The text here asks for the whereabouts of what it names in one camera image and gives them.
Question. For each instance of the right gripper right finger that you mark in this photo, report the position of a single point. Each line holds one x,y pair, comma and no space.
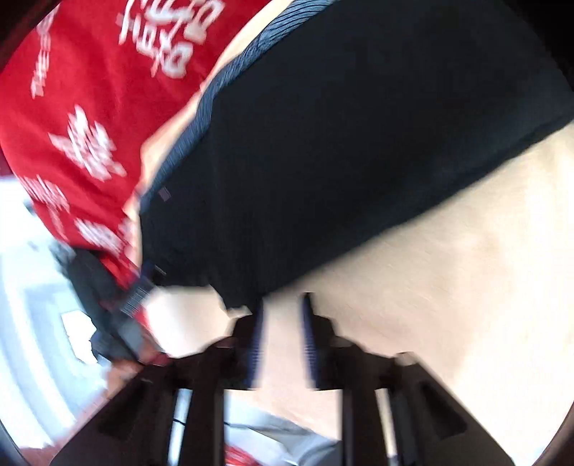
395,411

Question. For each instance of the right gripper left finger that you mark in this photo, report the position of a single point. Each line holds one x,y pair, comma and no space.
134,427

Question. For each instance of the black pants with patterned waistband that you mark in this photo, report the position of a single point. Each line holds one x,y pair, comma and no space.
343,120

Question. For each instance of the cream peach cloth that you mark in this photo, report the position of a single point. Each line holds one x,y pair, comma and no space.
429,284

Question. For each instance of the red blanket with white characters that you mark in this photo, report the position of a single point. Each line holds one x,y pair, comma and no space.
83,92

